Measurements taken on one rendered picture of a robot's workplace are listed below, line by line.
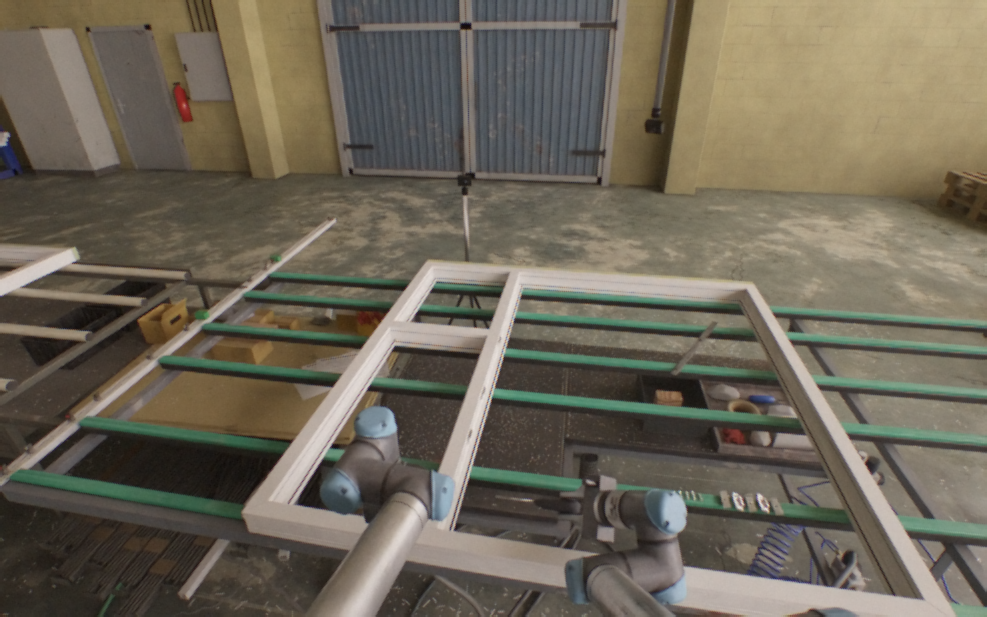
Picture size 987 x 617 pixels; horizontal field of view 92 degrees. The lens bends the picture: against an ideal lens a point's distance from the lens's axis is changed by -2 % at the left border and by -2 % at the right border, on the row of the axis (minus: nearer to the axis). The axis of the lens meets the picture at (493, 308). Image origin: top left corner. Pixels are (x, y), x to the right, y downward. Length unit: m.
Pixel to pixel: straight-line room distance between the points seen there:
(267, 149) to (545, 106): 4.12
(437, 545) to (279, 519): 0.37
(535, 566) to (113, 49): 9.59
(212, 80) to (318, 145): 1.68
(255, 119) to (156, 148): 2.26
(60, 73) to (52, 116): 0.71
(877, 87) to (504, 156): 4.75
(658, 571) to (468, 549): 0.39
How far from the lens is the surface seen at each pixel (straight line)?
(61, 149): 10.51
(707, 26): 6.92
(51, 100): 10.30
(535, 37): 7.15
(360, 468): 0.91
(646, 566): 1.03
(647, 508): 1.01
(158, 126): 9.82
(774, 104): 7.63
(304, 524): 1.28
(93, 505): 1.69
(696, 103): 6.97
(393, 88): 7.61
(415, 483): 0.86
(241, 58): 8.22
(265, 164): 8.38
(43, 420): 2.21
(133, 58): 9.80
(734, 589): 1.21
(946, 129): 8.58
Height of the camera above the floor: 1.89
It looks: 29 degrees down
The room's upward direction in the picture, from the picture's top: straight up
